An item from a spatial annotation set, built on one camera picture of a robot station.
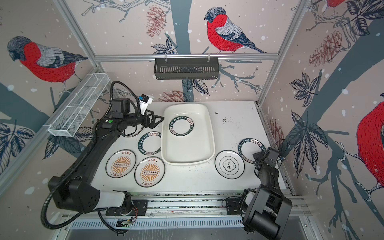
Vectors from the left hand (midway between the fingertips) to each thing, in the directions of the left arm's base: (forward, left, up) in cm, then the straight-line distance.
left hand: (156, 114), depth 75 cm
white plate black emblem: (-15, -40, -29) cm, 52 cm away
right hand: (-13, -58, -26) cm, 65 cm away
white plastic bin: (+5, -14, -30) cm, 33 cm away
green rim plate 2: (-3, -55, -29) cm, 62 cm away
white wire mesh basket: (+6, +42, 0) cm, 43 cm away
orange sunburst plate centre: (-18, +8, -30) cm, 36 cm away
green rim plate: (+15, -9, -30) cm, 35 cm away
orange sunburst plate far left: (-13, +27, -31) cm, 43 cm away
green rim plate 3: (+1, +11, -32) cm, 34 cm away
